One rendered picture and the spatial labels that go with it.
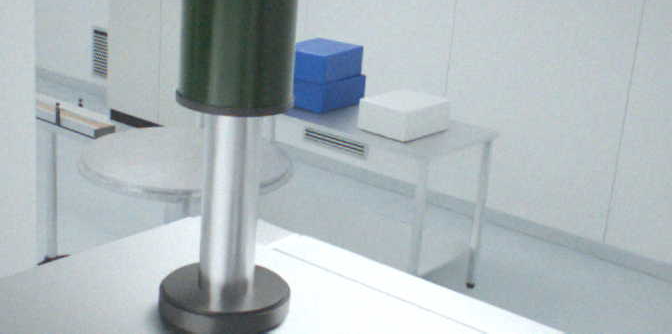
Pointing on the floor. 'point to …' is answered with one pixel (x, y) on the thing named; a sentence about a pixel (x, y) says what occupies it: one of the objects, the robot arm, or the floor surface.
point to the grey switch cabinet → (144, 41)
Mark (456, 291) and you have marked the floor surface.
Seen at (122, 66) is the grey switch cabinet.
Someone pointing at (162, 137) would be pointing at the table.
